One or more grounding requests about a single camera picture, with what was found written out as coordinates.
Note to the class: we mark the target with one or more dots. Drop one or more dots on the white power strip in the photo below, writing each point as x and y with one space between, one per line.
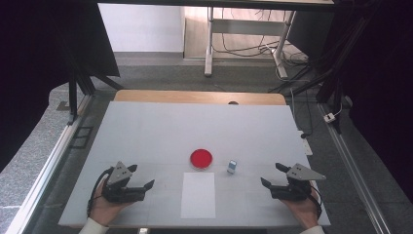
307 148

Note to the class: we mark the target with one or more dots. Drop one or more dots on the wooden table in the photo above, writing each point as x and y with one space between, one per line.
181 96

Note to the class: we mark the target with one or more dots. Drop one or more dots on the person's right hand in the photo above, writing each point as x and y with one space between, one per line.
307 211

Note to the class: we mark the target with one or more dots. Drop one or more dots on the white plug adapter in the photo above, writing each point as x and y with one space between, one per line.
329 117

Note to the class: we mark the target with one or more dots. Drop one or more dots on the white metal desk frame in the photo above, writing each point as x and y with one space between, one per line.
246 26

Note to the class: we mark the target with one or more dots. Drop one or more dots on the aluminium floor rail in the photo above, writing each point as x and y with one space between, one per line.
354 175
48 162

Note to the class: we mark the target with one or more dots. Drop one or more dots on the white paper sheet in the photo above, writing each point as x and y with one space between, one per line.
198 195

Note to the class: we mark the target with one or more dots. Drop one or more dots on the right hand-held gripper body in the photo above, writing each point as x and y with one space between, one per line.
292 191

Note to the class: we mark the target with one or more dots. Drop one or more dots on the small white stamp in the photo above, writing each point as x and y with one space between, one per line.
231 169

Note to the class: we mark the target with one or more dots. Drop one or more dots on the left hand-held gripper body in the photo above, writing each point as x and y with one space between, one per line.
120 191

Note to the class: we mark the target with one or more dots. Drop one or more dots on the black curtain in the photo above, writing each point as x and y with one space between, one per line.
383 65
32 48

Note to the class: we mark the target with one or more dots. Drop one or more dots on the person's left hand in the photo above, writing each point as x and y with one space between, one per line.
104 209

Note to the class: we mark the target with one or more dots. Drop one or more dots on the black tripod stand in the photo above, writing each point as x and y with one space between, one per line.
337 107
73 97

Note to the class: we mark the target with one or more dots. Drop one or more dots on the red round ink dish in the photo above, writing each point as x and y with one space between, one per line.
201 158

